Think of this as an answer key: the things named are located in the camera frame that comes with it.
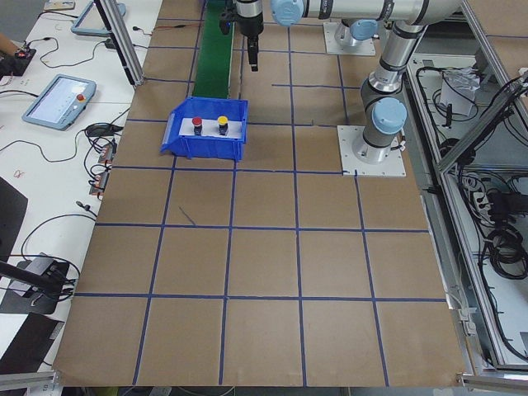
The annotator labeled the left blue bin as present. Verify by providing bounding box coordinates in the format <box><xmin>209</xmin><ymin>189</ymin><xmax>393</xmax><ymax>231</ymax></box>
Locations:
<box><xmin>160</xmin><ymin>97</ymin><xmax>248</xmax><ymax>162</ymax></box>

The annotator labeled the white paper bag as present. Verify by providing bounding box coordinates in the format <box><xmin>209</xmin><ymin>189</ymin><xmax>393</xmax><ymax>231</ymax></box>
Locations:
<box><xmin>440</xmin><ymin>67</ymin><xmax>480</xmax><ymax>116</ymax></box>

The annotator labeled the far teach pendant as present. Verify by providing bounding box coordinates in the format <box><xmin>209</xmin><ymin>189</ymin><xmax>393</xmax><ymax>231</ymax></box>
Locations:
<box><xmin>70</xmin><ymin>2</ymin><xmax>109</xmax><ymax>37</ymax></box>

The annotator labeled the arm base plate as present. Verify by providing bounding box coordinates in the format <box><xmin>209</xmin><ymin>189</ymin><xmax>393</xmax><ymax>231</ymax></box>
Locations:
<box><xmin>323</xmin><ymin>19</ymin><xmax>378</xmax><ymax>56</ymax></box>
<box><xmin>337</xmin><ymin>125</ymin><xmax>406</xmax><ymax>177</ymax></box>

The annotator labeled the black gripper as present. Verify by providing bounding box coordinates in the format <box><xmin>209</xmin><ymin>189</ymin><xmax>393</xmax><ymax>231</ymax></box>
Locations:
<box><xmin>234</xmin><ymin>0</ymin><xmax>264</xmax><ymax>72</ymax></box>

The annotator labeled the yellow push button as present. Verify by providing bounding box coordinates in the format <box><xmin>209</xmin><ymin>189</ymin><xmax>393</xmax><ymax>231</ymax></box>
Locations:
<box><xmin>217</xmin><ymin>115</ymin><xmax>229</xmax><ymax>136</ymax></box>

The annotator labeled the green conveyor belt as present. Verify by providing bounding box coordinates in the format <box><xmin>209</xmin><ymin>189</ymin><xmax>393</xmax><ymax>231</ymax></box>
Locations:
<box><xmin>192</xmin><ymin>1</ymin><xmax>233</xmax><ymax>99</ymax></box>

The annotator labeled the red push button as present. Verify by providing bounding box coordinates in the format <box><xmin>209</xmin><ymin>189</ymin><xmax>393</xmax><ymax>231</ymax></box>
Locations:
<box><xmin>191</xmin><ymin>116</ymin><xmax>203</xmax><ymax>136</ymax></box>

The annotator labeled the left white foam pad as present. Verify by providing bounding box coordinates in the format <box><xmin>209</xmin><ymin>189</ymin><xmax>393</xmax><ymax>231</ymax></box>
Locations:
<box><xmin>177</xmin><ymin>118</ymin><xmax>244</xmax><ymax>139</ymax></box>

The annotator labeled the teach pendant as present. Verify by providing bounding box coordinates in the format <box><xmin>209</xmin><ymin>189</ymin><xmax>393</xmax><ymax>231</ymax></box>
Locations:
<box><xmin>70</xmin><ymin>2</ymin><xmax>109</xmax><ymax>37</ymax></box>
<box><xmin>21</xmin><ymin>74</ymin><xmax>97</xmax><ymax>130</ymax></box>

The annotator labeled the aluminium frame post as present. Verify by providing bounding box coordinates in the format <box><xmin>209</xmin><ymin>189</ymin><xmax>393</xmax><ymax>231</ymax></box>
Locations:
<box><xmin>94</xmin><ymin>0</ymin><xmax>144</xmax><ymax>87</ymax></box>

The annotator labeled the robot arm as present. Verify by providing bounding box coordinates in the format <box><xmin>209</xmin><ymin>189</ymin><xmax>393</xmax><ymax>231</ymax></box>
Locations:
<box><xmin>270</xmin><ymin>1</ymin><xmax>461</xmax><ymax>165</ymax></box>
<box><xmin>334</xmin><ymin>19</ymin><xmax>378</xmax><ymax>48</ymax></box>

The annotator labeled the near teach pendant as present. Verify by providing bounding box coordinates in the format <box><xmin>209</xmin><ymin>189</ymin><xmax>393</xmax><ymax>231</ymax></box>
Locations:
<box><xmin>21</xmin><ymin>74</ymin><xmax>97</xmax><ymax>130</ymax></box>

